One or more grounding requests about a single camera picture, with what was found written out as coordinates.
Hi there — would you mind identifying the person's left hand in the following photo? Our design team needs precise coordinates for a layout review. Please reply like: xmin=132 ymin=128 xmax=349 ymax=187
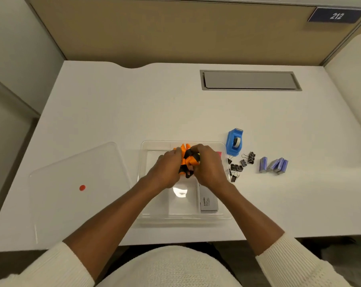
xmin=141 ymin=148 xmax=184 ymax=195

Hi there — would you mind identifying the person's right hand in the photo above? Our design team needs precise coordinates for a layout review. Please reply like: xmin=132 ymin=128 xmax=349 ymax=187
xmin=189 ymin=143 xmax=231 ymax=194

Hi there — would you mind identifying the orange and black clip bundle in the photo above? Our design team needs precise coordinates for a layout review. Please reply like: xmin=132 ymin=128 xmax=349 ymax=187
xmin=173 ymin=143 xmax=202 ymax=179

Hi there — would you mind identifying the person's right forearm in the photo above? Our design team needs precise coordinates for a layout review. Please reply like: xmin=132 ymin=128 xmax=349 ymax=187
xmin=213 ymin=181 xmax=286 ymax=257

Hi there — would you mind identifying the person's left forearm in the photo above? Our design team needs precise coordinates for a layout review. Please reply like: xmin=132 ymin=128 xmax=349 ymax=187
xmin=63 ymin=176 xmax=161 ymax=281

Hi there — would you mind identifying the blue tape dispenser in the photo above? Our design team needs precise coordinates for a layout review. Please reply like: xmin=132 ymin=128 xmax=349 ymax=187
xmin=226 ymin=128 xmax=244 ymax=157

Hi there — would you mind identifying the pile of black binder clips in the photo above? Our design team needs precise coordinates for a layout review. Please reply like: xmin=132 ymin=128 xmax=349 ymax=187
xmin=227 ymin=151 xmax=256 ymax=183

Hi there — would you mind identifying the clear plastic organizer tray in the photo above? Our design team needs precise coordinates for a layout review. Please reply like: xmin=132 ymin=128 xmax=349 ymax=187
xmin=137 ymin=140 xmax=232 ymax=221

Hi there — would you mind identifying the grey staples box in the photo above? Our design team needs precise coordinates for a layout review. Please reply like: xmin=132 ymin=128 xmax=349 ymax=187
xmin=198 ymin=184 xmax=219 ymax=213

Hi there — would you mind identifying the white knit sweater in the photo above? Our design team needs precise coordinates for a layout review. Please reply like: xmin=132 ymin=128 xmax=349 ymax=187
xmin=0 ymin=232 xmax=353 ymax=287

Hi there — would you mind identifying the clear plastic lid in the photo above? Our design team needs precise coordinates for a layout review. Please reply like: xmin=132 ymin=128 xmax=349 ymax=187
xmin=29 ymin=142 xmax=132 ymax=245

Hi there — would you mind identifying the beige partition panel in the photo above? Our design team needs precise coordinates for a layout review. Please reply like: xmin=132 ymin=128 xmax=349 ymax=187
xmin=28 ymin=0 xmax=361 ymax=69

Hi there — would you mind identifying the navy number sign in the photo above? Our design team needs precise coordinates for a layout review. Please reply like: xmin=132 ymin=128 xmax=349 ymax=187
xmin=307 ymin=7 xmax=361 ymax=24

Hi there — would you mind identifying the grey desk cable hatch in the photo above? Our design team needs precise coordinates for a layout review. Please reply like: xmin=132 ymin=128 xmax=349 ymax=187
xmin=200 ymin=70 xmax=303 ymax=92

